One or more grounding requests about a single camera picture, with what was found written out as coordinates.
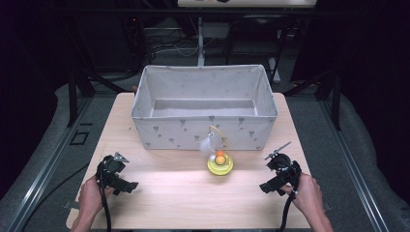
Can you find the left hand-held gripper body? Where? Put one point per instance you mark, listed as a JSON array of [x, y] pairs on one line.
[[109, 167]]

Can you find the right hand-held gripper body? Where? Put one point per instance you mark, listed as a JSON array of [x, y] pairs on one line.
[[285, 169]]

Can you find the person's left hand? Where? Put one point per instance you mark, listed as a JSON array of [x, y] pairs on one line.
[[90, 198]]

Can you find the person's right hand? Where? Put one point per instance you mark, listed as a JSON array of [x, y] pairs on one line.
[[306, 193]]

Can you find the yellow feather cat toy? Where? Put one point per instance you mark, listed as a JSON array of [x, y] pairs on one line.
[[220, 164]]

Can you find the grey printed fabric storage box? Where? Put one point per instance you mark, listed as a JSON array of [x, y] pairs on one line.
[[180, 133]]

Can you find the black metal stand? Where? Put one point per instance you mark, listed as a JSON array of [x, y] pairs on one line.
[[73, 96], [336, 100]]

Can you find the black office chair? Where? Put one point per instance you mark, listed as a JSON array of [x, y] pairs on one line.
[[254, 38]]

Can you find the white desk leg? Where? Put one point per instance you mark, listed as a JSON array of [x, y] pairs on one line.
[[201, 42]]

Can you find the metal table bracket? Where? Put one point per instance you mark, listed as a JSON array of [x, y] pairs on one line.
[[327, 207]]

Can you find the aluminium floor rail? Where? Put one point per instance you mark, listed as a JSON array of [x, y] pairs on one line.
[[42, 174], [351, 167]]

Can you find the black horizontal frame bar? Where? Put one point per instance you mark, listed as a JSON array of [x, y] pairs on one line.
[[193, 11]]

